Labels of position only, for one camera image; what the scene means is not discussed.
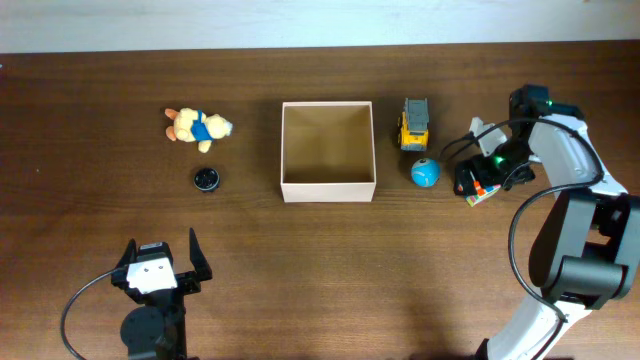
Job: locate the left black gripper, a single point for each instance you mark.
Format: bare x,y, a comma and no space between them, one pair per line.
192,279

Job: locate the yellow grey toy truck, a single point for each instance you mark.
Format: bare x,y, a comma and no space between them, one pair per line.
413,125

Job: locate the multicoloured puzzle cube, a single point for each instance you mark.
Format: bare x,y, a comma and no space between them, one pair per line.
482,193

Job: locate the beige cardboard box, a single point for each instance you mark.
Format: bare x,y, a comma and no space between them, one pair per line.
327,152

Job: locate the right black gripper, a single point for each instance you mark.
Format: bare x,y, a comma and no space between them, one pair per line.
470,175

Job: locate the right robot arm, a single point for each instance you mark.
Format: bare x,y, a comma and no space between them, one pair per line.
587,251

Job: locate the blue toy ball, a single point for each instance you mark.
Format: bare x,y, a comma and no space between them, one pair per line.
425,172

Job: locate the black round speaker puck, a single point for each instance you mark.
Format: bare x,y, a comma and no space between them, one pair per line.
206,180

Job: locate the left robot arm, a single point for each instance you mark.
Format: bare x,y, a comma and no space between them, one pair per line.
156,329

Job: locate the yellow plush bear toy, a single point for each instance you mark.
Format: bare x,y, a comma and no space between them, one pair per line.
189,125

